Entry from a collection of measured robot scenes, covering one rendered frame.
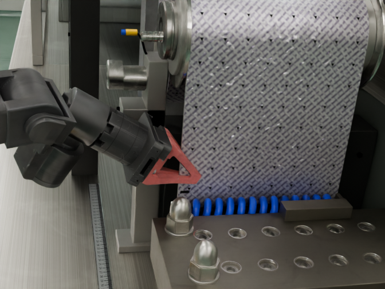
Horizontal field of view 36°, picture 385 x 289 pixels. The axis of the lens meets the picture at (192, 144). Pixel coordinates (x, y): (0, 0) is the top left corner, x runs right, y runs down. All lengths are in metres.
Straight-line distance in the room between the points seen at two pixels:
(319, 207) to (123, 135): 0.28
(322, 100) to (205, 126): 0.16
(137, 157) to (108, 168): 0.44
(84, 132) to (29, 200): 0.37
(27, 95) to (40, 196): 0.44
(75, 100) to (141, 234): 0.29
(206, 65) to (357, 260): 0.30
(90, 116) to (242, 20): 0.22
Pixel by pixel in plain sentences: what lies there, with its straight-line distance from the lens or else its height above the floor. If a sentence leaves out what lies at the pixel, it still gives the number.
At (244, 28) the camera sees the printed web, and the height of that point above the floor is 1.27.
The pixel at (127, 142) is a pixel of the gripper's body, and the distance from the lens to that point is 0.73.
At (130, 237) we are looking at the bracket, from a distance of 0.95.
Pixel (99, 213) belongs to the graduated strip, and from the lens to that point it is 1.03.
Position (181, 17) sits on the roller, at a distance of 0.73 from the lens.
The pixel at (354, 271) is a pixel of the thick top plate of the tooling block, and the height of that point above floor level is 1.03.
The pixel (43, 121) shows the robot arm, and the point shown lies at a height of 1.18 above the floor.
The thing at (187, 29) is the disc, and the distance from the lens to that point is 0.71.
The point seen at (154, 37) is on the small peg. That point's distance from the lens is 0.75.
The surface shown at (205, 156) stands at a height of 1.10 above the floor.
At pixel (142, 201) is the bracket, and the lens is 0.89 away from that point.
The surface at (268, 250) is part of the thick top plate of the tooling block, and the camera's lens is 0.73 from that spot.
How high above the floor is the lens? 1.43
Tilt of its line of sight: 24 degrees down
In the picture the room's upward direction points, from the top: 5 degrees clockwise
